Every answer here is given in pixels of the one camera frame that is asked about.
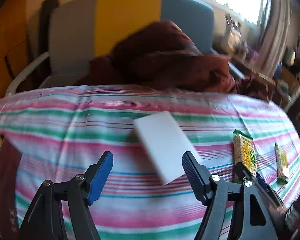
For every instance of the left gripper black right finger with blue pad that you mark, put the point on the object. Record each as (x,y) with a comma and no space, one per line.
(250,216)

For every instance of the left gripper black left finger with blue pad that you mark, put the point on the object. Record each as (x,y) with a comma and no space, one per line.
(44,217)

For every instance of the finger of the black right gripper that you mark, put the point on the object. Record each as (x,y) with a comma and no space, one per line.
(243,174)

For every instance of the white foam block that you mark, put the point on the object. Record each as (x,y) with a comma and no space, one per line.
(164,143)

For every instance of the green yellow cracker pack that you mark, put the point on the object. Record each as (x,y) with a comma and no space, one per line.
(244,151)

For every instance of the metal tray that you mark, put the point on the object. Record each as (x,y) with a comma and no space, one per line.
(9,161)

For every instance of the striped pink green tablecloth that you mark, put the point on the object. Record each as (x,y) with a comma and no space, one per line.
(61,131)

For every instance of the dark red blanket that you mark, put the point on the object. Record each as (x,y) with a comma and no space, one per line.
(162,56)

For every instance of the orange wooden wardrobe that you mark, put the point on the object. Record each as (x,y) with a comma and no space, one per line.
(15,53)

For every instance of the grey yellow blue sofa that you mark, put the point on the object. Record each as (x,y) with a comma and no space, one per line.
(81,30)

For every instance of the black rolled mat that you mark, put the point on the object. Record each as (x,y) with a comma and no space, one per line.
(44,24)

